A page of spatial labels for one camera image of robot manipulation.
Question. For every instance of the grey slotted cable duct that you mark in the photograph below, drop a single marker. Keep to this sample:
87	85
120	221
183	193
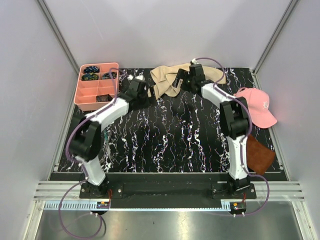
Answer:
73	205

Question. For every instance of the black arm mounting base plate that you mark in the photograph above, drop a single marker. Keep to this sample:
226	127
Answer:
166	191

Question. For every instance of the blue patterned object right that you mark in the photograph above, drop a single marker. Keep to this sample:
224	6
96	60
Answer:
109	75

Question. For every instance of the left orange connector box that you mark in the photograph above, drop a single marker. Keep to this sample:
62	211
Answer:
103	205

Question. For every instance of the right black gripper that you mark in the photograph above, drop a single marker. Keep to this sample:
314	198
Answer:
183	75

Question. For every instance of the brown suede cloth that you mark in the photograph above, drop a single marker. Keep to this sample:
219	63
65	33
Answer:
259	158

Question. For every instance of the beige cloth napkin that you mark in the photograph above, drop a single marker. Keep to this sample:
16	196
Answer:
164	77

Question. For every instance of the clear plastic utensils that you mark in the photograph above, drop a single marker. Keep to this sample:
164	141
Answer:
106	151

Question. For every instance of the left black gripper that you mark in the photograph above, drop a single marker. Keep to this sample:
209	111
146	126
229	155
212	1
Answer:
149	100

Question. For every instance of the blue patterned object top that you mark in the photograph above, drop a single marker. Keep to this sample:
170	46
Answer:
91	69

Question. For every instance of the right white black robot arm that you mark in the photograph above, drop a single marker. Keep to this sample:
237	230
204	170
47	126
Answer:
234	119

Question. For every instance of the pink plastic divided organizer box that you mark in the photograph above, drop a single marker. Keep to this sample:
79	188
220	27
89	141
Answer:
86	91

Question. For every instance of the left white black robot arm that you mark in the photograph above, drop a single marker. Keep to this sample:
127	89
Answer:
85	141

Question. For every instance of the blue yellow patterned object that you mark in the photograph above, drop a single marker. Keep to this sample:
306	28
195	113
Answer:
89	77

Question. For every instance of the dark patterned object in box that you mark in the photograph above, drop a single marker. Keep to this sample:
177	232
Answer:
103	98

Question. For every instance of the black marbled table mat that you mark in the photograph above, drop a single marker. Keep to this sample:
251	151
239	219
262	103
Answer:
178	135

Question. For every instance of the pink baseball cap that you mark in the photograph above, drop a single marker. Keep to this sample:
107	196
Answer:
258	103

